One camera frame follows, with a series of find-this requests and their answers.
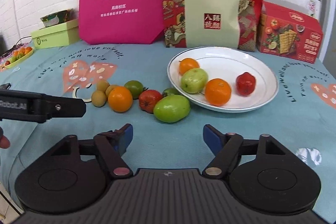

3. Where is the blue printed tablecloth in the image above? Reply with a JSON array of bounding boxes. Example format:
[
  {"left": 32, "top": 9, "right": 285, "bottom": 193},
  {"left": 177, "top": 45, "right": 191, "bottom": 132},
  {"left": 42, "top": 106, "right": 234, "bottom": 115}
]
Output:
[{"left": 1, "top": 42, "right": 335, "bottom": 222}]

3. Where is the large bright green fruit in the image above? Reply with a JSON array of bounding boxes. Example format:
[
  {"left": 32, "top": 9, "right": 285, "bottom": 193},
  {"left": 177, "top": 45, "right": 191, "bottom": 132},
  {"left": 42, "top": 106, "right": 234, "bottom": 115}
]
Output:
[{"left": 153, "top": 95, "right": 191, "bottom": 123}]

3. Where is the orange tangerine front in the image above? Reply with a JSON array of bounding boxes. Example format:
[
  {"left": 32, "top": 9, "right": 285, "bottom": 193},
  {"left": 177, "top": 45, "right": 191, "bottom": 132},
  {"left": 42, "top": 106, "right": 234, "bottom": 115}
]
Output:
[{"left": 205, "top": 79, "right": 232, "bottom": 106}]

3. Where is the orange tangerine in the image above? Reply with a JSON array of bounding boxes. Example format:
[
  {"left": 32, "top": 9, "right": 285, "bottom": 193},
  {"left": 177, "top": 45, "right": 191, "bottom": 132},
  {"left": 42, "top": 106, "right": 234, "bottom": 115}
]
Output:
[
  {"left": 108, "top": 86, "right": 133, "bottom": 113},
  {"left": 205, "top": 79, "right": 232, "bottom": 106},
  {"left": 179, "top": 58, "right": 200, "bottom": 76}
]

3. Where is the green patterned bowl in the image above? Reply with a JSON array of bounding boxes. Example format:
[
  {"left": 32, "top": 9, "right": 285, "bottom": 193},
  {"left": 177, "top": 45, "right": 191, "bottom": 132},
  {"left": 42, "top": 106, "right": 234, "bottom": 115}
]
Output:
[{"left": 41, "top": 9, "right": 73, "bottom": 27}]

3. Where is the red cracker box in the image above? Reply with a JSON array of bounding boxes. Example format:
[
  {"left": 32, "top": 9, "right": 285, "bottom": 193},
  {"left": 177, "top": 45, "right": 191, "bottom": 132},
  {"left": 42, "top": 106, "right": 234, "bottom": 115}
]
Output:
[{"left": 257, "top": 2, "right": 323, "bottom": 64}]

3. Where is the red tomato fruit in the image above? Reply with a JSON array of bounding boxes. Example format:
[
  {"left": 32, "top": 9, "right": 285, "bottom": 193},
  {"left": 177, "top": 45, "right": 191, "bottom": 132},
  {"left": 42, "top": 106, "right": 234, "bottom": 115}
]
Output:
[{"left": 138, "top": 89, "right": 163, "bottom": 114}]

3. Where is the red wax apple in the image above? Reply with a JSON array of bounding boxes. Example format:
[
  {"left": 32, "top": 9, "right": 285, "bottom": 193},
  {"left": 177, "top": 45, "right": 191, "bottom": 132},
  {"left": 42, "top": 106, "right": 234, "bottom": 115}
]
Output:
[{"left": 236, "top": 72, "right": 256, "bottom": 96}]

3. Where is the pale green apple on plate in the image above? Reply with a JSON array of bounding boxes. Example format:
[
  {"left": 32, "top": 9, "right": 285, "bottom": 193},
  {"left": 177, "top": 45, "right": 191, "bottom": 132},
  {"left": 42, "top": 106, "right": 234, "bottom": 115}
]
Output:
[{"left": 181, "top": 68, "right": 209, "bottom": 94}]

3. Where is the small tray of fruits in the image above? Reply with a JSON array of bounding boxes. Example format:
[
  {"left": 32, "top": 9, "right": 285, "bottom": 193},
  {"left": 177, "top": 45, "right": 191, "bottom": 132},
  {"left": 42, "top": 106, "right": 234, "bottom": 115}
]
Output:
[{"left": 1, "top": 47, "right": 34, "bottom": 69}]

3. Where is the small dark green tomato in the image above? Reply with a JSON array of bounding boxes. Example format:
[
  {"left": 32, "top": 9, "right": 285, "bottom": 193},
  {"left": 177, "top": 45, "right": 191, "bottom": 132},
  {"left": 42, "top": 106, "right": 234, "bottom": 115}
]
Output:
[{"left": 124, "top": 80, "right": 145, "bottom": 100}]

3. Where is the white round plate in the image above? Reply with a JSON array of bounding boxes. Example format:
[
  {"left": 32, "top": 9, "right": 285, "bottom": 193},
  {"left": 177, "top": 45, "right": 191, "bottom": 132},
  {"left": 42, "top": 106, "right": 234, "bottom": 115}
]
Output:
[{"left": 167, "top": 47, "right": 279, "bottom": 113}]

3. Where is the brown longan fruit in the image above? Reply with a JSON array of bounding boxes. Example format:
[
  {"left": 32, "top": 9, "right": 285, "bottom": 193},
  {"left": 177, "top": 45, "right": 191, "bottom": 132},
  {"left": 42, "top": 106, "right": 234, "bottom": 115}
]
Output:
[
  {"left": 91, "top": 90, "right": 107, "bottom": 107},
  {"left": 105, "top": 85, "right": 118, "bottom": 97},
  {"left": 96, "top": 80, "right": 110, "bottom": 93}
]

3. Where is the small green fruit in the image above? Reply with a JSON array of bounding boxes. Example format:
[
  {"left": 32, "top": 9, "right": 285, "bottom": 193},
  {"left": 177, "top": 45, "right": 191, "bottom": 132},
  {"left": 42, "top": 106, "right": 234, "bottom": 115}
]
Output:
[{"left": 162, "top": 88, "right": 180, "bottom": 97}]

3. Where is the light green box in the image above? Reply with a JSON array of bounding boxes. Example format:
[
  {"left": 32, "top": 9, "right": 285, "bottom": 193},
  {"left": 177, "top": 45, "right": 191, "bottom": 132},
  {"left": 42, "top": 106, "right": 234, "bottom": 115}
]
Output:
[{"left": 31, "top": 19, "right": 80, "bottom": 49}]

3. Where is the person's left hand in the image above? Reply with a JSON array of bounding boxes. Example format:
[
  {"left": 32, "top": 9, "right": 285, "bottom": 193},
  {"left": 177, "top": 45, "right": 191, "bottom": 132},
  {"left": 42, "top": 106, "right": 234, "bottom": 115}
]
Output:
[{"left": 0, "top": 127, "right": 10, "bottom": 149}]

